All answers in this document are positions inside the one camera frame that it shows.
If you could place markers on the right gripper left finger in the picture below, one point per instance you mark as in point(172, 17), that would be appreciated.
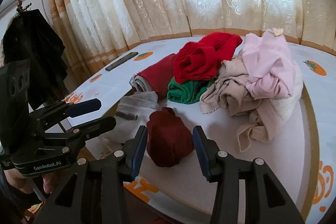
point(134, 150)

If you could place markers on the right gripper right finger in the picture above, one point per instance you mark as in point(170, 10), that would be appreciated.
point(207, 153)

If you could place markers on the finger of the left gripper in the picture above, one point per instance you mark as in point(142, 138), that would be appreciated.
point(94, 128)
point(78, 109)

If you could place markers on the maroon underwear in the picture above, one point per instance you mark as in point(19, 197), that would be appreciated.
point(169, 140)

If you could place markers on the grey underwear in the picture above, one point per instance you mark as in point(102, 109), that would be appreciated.
point(132, 112)

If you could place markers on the dark red garment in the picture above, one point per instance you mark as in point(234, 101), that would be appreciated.
point(155, 78)

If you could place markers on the green underwear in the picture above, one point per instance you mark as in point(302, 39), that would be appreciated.
point(188, 92)

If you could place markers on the beige underwear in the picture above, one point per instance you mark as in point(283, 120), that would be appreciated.
point(229, 92)

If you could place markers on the bright red underwear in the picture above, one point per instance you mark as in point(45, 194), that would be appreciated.
point(201, 60)

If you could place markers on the pink underwear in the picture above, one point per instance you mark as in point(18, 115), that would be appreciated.
point(269, 64)

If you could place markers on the person's left hand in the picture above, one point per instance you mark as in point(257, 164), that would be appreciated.
point(25, 184)

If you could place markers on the shallow cardboard tray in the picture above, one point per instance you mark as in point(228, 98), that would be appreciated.
point(221, 160)

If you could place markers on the black phone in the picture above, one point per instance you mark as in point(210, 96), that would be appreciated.
point(120, 61)

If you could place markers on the black hanging coat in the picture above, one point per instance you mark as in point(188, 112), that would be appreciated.
point(30, 37)

